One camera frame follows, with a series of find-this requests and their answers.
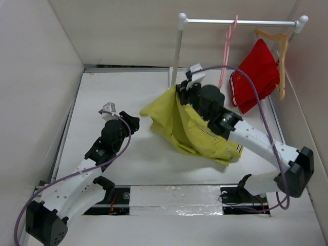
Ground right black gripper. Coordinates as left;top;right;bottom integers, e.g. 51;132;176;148
174;79;209;122

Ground yellow-green trousers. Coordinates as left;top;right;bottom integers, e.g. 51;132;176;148
139;88;243;166

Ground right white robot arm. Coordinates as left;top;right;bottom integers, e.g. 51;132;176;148
175;80;314;202

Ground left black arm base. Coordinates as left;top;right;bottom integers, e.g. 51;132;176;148
84;176;131;216

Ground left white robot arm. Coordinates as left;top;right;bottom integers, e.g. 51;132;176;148
25;109;140;245

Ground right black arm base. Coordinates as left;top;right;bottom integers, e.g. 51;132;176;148
218;174;271;215

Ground pink plastic clothes hanger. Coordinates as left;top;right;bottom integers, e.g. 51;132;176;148
218;15;238;89

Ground red shorts on hanger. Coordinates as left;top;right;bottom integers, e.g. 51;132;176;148
229;39;279;114

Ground wooden clothes hanger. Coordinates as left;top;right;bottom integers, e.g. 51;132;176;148
254;29;289;100

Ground white metal clothes rack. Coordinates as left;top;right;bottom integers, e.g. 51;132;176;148
168;12;309;124

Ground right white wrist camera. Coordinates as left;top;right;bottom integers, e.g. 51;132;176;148
185;64;205;90

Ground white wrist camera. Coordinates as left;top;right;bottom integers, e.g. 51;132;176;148
185;64;205;90
100;102;116;121

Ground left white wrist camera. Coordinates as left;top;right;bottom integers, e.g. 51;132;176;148
100;102;116;121

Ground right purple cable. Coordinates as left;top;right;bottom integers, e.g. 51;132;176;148
191;66;290;210

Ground purple cable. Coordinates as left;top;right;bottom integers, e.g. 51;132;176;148
191;66;290;210
13;109;133;245

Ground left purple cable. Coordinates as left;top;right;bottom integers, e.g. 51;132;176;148
13;109;133;245

